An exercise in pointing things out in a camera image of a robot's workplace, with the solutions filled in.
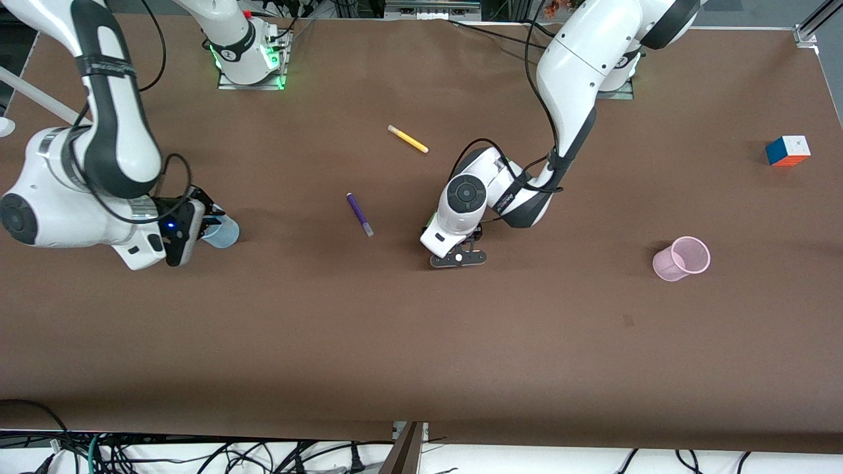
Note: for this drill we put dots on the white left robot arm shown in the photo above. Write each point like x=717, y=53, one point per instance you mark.
x=579, y=59

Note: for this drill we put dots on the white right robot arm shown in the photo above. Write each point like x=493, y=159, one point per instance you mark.
x=112, y=131

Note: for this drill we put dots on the translucent blue cup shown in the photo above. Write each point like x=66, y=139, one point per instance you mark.
x=227, y=236

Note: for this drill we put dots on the purple marker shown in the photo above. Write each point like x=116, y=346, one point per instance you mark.
x=359, y=212

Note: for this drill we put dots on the yellow marker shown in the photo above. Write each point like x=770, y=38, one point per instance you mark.
x=408, y=139

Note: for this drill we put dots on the brown table cover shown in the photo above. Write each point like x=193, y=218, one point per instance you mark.
x=421, y=362

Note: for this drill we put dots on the white stand with pole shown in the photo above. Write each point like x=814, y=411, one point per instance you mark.
x=39, y=95

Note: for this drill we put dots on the brown support beam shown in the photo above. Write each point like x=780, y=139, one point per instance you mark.
x=405, y=454

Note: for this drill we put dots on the translucent pink cup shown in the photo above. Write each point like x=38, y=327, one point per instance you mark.
x=675, y=263

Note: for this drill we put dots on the colourful puzzle cube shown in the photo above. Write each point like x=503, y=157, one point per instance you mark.
x=787, y=151

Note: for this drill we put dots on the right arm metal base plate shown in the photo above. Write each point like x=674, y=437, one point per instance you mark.
x=224, y=84

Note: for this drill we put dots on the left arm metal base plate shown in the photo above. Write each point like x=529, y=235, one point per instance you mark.
x=622, y=94

